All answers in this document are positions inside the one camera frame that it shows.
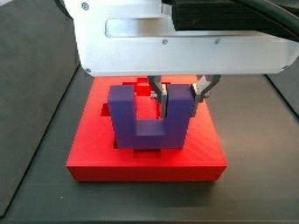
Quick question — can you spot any purple U-shaped block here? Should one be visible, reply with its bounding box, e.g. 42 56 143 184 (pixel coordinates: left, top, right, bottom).
107 84 194 150

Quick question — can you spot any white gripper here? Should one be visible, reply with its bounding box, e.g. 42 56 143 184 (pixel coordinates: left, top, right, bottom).
65 0 299 118

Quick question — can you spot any black cable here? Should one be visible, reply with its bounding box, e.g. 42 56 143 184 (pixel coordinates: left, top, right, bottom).
233 0 299 29

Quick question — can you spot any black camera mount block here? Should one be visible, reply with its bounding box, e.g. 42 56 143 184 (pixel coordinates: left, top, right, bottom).
162 0 299 43

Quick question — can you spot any red slotted board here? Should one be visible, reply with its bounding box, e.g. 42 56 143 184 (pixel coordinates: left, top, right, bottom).
67 77 228 182

